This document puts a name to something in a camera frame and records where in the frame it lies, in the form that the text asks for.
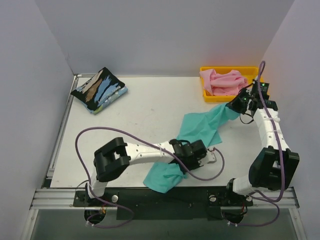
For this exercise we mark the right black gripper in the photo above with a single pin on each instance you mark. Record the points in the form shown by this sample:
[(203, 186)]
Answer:
[(235, 105)]

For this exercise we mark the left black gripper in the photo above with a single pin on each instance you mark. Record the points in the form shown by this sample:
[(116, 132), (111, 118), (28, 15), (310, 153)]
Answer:
[(191, 163)]

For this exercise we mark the teal t shirt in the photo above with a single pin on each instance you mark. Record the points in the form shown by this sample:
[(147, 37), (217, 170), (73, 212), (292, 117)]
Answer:
[(162, 177)]

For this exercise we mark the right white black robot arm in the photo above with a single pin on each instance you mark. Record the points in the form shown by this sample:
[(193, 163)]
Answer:
[(275, 165)]

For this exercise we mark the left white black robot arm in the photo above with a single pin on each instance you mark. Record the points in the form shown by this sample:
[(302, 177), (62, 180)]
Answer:
[(112, 159)]

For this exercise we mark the pink t shirt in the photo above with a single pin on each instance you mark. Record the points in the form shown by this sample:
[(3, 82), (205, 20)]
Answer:
[(228, 84)]

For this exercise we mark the yellow plastic tray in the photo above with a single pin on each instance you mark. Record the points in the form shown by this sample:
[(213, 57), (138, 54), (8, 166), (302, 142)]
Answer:
[(250, 72)]

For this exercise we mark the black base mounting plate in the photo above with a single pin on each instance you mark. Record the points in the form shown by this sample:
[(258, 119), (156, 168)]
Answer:
[(179, 203)]

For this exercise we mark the folded black printed t shirt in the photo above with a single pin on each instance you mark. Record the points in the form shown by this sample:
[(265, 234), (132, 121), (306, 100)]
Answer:
[(97, 89)]

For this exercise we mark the aluminium front rail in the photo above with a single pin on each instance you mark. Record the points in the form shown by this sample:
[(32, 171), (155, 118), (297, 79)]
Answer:
[(63, 199)]

